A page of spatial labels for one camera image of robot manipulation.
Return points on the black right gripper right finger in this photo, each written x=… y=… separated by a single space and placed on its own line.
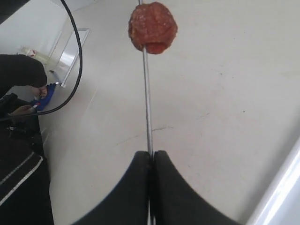
x=174 y=202

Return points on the blue handheld tool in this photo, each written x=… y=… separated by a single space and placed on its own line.
x=40 y=103

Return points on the person in dark clothing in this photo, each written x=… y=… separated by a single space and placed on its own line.
x=24 y=173

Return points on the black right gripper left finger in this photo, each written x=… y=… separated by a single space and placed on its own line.
x=127 y=203

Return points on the thin metal skewer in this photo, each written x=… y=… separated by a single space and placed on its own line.
x=152 y=219

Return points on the red date top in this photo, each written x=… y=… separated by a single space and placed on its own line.
x=152 y=26

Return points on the white rectangular plastic tray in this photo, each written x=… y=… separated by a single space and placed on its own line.
x=280 y=204

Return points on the metal frame stand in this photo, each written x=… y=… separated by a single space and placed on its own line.
x=62 y=68

